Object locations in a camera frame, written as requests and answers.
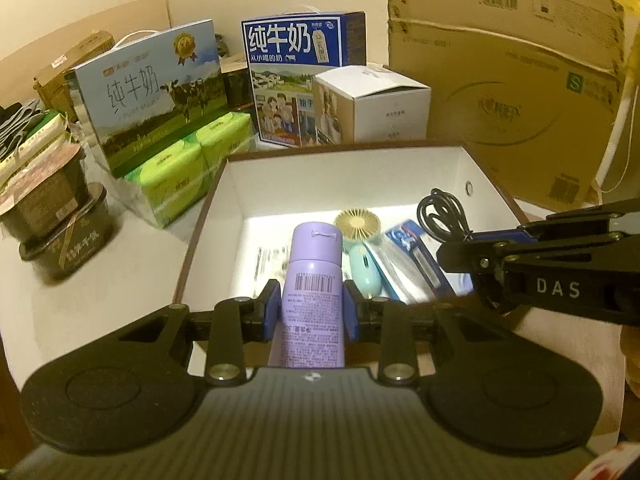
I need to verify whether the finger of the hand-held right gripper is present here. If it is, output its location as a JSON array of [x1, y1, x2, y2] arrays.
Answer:
[[436, 232, 640, 311], [470, 197, 640, 247]]

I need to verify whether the dark box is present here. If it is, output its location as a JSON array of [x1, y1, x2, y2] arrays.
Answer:
[[215, 32, 254, 110]]

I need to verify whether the green white packet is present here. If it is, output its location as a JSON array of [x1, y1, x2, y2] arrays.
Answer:
[[14, 112, 72, 162]]

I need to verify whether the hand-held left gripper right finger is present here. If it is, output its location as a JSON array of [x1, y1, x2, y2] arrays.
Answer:
[[342, 280, 551, 386]]

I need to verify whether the milk carton box with cows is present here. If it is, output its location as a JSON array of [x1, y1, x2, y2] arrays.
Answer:
[[69, 19, 227, 179]]

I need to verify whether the stack of grey hangers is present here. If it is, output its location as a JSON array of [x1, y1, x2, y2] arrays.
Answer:
[[0, 101, 45, 162]]

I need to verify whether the mint handheld fan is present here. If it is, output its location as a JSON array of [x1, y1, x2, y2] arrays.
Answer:
[[333, 208, 385, 297]]

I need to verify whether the green tissue pack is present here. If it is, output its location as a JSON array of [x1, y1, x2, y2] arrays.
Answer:
[[123, 135, 212, 229], [194, 112, 254, 172]]

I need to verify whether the large tan cardboard box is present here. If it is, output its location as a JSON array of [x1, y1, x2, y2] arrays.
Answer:
[[387, 0, 629, 212]]

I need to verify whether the purple tube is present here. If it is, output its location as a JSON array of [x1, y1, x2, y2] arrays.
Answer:
[[270, 222, 349, 369]]

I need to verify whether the black cable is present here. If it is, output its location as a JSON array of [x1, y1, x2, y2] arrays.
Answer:
[[416, 188, 477, 247]]

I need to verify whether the blue milk carton box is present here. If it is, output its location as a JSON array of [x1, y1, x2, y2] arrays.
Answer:
[[241, 10, 367, 149]]

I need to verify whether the blue card box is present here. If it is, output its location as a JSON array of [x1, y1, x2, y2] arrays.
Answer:
[[381, 219, 455, 304]]

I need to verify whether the white medicine box plant print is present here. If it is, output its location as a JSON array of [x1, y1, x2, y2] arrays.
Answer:
[[252, 244, 294, 291]]

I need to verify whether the wooden board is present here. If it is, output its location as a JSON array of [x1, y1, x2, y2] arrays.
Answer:
[[0, 0, 172, 107]]

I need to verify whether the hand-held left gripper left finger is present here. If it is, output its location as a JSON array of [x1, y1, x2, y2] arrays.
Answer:
[[70, 279, 282, 386]]

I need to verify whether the small tan cardboard box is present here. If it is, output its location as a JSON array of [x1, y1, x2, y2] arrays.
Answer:
[[33, 30, 116, 107]]

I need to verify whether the brown cardboard box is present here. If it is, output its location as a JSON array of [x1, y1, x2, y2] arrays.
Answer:
[[172, 142, 532, 357]]

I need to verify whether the red white packet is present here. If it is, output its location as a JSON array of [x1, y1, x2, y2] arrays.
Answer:
[[574, 441, 640, 480]]

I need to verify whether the white square box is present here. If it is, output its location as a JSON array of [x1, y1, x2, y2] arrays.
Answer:
[[312, 64, 432, 144]]

